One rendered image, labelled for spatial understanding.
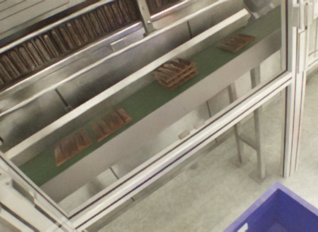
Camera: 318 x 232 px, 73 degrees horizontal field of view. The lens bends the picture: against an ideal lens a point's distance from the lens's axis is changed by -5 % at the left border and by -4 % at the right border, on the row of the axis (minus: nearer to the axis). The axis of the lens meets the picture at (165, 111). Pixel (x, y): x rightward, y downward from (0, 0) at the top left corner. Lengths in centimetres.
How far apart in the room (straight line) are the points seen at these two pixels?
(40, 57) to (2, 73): 9
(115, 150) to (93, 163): 6
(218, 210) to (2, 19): 106
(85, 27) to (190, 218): 92
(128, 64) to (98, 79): 11
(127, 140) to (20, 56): 33
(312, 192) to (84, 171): 97
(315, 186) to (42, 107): 116
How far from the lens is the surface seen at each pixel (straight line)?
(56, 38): 63
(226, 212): 115
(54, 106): 78
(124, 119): 62
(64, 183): 62
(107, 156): 60
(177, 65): 68
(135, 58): 80
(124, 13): 66
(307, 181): 125
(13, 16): 58
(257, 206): 67
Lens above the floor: 102
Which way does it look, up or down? 35 degrees down
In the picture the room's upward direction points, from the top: 21 degrees counter-clockwise
